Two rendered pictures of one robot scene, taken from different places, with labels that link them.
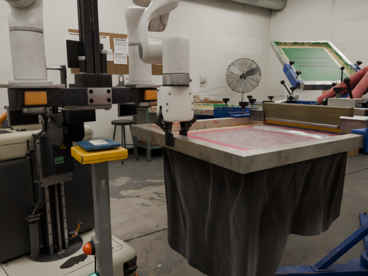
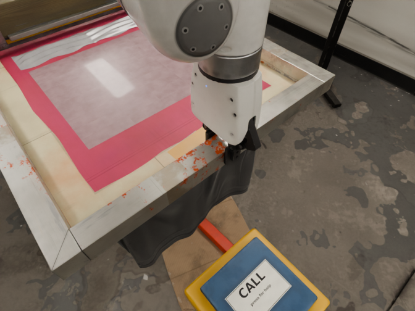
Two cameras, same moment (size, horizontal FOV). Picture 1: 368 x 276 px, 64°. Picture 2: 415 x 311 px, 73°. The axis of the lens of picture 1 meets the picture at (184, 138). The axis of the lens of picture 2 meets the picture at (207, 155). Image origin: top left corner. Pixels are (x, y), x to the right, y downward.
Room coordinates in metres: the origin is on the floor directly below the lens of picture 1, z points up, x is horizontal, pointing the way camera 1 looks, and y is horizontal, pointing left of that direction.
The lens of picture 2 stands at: (0.90, 0.32, 1.33)
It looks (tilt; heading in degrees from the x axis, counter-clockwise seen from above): 51 degrees down; 262
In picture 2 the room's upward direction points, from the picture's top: straight up
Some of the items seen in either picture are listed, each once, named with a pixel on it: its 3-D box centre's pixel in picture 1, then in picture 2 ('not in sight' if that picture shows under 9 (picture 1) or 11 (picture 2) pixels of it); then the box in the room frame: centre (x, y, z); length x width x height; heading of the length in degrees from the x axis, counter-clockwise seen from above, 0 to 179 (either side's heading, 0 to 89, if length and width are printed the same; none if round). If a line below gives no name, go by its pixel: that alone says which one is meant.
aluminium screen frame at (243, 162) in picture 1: (265, 131); (112, 53); (1.04, -0.29, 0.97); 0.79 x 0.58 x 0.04; 123
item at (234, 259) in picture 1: (198, 211); (196, 189); (0.88, -0.05, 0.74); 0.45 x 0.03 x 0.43; 33
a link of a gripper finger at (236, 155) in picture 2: (165, 134); (238, 151); (0.81, 0.05, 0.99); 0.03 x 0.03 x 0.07; 33
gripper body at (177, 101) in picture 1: (176, 101); (226, 92); (0.83, 0.02, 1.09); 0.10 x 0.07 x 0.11; 123
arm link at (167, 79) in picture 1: (178, 79); (225, 48); (0.84, 0.02, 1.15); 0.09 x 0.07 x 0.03; 123
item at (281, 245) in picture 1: (302, 217); not in sight; (0.83, -0.36, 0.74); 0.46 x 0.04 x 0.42; 123
